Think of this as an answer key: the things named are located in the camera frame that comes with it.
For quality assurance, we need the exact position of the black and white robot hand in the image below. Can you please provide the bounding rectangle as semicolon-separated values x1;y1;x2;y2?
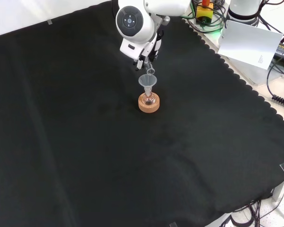
119;27;164;71

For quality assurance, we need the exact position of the clear glass round-bottom flask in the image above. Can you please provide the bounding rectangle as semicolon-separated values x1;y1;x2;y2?
143;87;156;106

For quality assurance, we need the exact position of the clear plastic funnel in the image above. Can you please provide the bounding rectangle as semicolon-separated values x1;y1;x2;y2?
138;74;158;95

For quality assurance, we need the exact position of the yellow stop button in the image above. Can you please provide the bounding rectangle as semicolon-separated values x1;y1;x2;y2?
195;0;214;25

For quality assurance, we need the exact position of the black bench cloth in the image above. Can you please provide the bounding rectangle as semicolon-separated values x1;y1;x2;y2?
0;0;284;227

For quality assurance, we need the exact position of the brown cork ring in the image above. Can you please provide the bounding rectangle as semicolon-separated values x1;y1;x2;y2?
138;92;161;114

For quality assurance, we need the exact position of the green cable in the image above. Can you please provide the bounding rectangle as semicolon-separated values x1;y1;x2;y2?
181;0;226;34

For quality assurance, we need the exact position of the black coiled cable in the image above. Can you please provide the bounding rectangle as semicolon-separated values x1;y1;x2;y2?
266;58;284;107

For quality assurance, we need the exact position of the black cable bundle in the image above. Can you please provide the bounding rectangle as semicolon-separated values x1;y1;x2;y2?
219;200;284;227

